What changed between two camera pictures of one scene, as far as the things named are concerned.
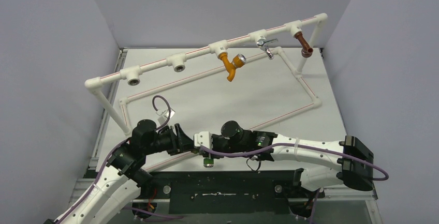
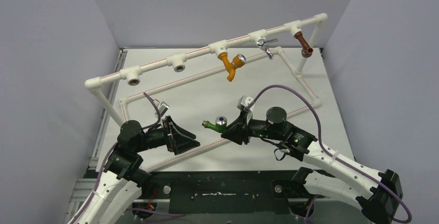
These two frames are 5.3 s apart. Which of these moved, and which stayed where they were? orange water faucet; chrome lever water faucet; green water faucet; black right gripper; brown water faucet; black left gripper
Moved: green water faucet; black right gripper
Stayed: orange water faucet; brown water faucet; chrome lever water faucet; black left gripper
